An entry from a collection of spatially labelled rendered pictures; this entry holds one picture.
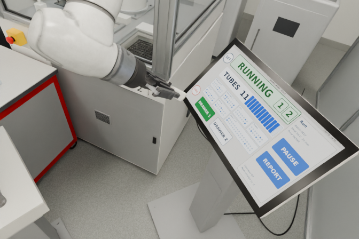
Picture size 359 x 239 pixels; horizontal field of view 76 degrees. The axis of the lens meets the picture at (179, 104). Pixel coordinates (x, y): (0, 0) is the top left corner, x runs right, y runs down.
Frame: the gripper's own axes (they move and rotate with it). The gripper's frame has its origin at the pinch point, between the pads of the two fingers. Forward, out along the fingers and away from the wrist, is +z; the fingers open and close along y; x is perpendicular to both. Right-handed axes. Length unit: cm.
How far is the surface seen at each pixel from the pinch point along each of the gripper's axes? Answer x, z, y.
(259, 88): -17.4, 16.9, -11.1
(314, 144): -15.0, 16.7, -33.6
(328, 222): 15, 121, -49
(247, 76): -18.0, 16.9, -4.7
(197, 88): -2.7, 16.9, 8.5
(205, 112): 1.3, 16.8, -1.7
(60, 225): 118, 27, 30
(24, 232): 75, -12, 4
